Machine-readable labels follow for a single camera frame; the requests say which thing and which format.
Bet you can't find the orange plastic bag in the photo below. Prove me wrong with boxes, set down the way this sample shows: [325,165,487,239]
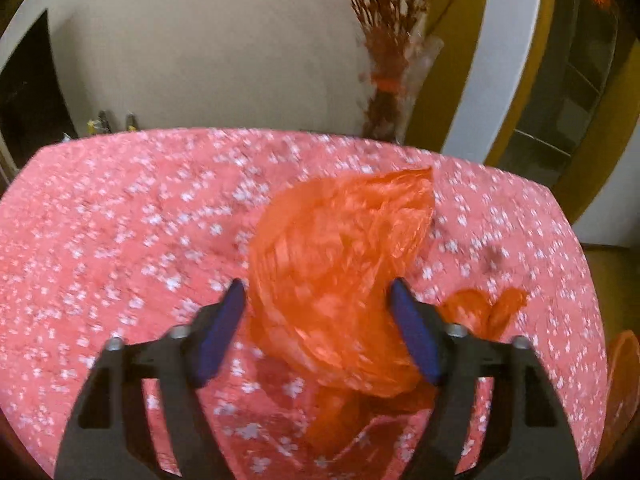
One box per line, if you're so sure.
[248,168,435,398]
[436,287,527,341]

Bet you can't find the orange lined trash basket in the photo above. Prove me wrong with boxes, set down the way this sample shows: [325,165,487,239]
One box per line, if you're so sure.
[597,330,639,465]

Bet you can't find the glass sliding door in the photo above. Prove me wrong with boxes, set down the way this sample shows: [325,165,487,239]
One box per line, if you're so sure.
[498,0,632,188]

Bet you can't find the red branch vase decoration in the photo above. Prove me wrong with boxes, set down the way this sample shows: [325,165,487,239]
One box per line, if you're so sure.
[349,0,444,144]

